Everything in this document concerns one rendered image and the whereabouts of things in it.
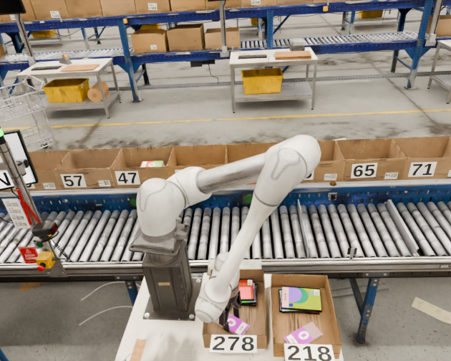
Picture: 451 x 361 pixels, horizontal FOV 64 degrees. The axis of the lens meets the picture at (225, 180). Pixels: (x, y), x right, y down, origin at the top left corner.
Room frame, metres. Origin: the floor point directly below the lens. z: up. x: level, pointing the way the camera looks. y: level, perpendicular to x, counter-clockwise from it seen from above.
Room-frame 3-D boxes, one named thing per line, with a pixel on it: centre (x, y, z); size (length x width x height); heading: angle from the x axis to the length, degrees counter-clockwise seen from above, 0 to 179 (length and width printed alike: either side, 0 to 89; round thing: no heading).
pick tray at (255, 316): (1.14, -0.01, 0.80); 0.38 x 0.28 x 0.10; 174
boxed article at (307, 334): (0.98, -0.30, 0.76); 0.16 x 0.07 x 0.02; 115
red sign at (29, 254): (1.55, 1.11, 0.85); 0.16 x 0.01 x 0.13; 85
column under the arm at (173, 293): (1.25, 0.31, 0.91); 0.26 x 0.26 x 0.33; 83
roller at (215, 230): (1.76, 0.09, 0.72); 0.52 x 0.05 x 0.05; 175
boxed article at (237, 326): (1.07, 0.02, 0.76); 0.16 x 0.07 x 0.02; 52
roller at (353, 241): (1.70, -0.75, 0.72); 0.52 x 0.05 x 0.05; 175
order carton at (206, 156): (2.23, 0.18, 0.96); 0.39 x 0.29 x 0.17; 85
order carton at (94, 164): (2.29, 0.96, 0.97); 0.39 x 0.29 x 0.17; 85
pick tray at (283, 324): (1.07, -0.31, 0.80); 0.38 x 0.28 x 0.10; 174
